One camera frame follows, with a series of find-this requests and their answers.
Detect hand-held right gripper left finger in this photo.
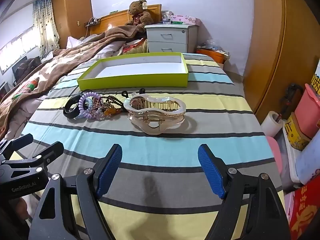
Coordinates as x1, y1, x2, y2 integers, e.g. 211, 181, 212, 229
27, 144, 123, 240

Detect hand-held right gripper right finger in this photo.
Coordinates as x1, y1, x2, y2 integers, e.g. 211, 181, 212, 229
197, 144, 292, 240

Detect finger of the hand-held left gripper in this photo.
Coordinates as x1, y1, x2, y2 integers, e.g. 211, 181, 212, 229
0, 134, 34, 158
25, 141, 65, 180

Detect black wristband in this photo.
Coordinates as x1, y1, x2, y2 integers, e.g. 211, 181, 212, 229
63, 95, 83, 119

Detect purple spiral hair tie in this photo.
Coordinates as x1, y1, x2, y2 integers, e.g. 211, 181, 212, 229
79, 92, 102, 119

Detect pink beaded bracelet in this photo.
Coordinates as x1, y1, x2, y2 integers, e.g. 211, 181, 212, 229
91, 100, 108, 119

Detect dark beaded bracelet amber charms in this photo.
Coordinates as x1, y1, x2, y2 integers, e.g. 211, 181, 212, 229
100, 88, 147, 118

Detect translucent beige hair claw clip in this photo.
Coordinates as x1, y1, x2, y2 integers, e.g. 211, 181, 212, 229
124, 94, 187, 137

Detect blue spiral hair tie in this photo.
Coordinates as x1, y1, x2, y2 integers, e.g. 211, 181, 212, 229
75, 97, 93, 120

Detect white tray with green rim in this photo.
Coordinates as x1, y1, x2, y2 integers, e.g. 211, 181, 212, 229
77, 52, 189, 91

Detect white paper roll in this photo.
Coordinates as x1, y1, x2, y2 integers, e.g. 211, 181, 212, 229
260, 111, 284, 138

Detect brown fleece blanket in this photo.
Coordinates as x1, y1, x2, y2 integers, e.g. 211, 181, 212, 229
0, 25, 140, 140

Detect yellow tin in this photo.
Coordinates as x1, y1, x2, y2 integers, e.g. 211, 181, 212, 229
284, 112, 312, 151

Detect white plastic container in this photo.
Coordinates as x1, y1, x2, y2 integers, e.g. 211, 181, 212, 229
282, 130, 320, 186

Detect red gift box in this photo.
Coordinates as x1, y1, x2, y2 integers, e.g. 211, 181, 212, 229
287, 184, 320, 240

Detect pink plastic bucket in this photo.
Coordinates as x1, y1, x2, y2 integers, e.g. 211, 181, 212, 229
294, 84, 320, 139

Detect orange box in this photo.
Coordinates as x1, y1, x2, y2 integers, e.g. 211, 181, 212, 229
196, 47, 230, 64

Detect dotted curtain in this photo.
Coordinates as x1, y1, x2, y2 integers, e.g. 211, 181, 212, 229
32, 0, 61, 55

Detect red and gold pillow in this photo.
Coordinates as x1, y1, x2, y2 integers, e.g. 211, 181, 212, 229
119, 39, 148, 55

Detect power strip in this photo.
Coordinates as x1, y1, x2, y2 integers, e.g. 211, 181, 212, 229
85, 17, 101, 27

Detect wooden wardrobe with star stickers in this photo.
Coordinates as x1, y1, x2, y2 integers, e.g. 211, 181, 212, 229
51, 0, 93, 49

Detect white nightstand with drawers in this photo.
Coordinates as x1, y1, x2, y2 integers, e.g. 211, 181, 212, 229
144, 23, 198, 54

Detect wooden headboard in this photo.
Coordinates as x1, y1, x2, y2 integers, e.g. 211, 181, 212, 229
89, 4, 162, 35

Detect pink floral box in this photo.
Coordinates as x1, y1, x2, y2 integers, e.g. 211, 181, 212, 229
171, 15, 202, 26

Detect small bottles on nightstand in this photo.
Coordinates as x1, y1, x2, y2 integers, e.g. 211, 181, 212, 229
161, 11, 174, 23

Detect brown teddy bear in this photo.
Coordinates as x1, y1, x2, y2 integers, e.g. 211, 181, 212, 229
125, 0, 154, 33

